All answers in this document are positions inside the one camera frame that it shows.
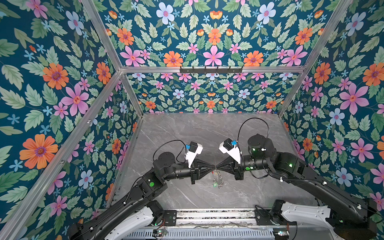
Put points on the right small circuit board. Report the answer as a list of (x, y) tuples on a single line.
[(281, 234)]

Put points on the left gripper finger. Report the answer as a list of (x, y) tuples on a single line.
[(204, 166), (207, 174)]

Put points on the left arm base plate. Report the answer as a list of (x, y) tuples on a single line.
[(169, 219)]

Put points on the metal keyring with red handle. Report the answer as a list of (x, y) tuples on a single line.
[(217, 179)]

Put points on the black hook rail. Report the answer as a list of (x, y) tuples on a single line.
[(210, 70)]

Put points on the left small circuit board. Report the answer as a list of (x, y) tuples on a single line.
[(159, 233)]

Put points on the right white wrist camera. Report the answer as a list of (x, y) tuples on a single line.
[(231, 148)]

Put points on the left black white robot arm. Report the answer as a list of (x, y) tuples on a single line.
[(139, 208)]

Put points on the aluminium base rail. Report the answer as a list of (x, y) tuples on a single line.
[(228, 224)]

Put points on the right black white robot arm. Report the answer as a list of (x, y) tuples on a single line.
[(347, 216)]

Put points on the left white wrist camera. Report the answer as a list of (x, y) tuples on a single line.
[(193, 149)]

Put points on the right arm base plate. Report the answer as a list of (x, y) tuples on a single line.
[(272, 216)]

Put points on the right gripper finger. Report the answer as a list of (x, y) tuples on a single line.
[(227, 164), (226, 174)]

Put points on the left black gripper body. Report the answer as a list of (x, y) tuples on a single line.
[(194, 172)]

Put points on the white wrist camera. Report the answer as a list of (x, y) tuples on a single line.
[(193, 149), (231, 148)]

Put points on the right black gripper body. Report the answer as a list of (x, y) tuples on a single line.
[(238, 169)]

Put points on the small circuit board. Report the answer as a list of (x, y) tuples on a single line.
[(159, 233), (281, 234)]

